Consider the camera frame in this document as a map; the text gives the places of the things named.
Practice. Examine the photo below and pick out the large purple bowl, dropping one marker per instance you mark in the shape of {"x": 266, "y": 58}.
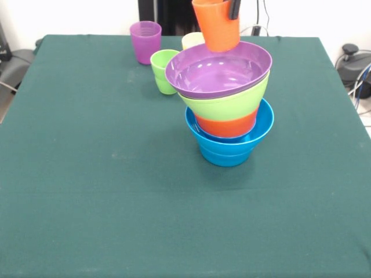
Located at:
{"x": 208, "y": 75}

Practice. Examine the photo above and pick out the large light blue bowl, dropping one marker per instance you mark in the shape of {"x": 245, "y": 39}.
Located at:
{"x": 265, "y": 121}

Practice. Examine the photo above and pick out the orange bowl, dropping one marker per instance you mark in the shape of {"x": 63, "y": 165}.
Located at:
{"x": 226, "y": 127}

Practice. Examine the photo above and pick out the orange cup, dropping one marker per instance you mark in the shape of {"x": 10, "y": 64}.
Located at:
{"x": 217, "y": 29}

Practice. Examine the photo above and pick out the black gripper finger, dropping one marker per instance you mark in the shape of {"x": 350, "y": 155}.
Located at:
{"x": 234, "y": 10}

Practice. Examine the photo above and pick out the large green bowl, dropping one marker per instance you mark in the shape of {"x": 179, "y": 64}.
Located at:
{"x": 220, "y": 107}

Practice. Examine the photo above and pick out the black pedestal column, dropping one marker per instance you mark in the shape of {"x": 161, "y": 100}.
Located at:
{"x": 168, "y": 14}

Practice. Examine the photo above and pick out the dark green tablecloth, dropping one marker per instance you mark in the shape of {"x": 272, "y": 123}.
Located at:
{"x": 116, "y": 188}

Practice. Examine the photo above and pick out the yellow cup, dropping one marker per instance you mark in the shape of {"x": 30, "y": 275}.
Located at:
{"x": 192, "y": 39}

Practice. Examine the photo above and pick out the black floor stand base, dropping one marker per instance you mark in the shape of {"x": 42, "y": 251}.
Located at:
{"x": 352, "y": 62}
{"x": 20, "y": 62}

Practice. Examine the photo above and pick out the purple cup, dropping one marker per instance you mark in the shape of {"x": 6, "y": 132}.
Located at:
{"x": 145, "y": 43}

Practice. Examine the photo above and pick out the green cup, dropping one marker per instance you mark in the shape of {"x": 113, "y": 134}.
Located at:
{"x": 159, "y": 75}

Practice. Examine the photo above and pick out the small light blue bowl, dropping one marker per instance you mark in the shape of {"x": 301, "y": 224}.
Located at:
{"x": 224, "y": 159}

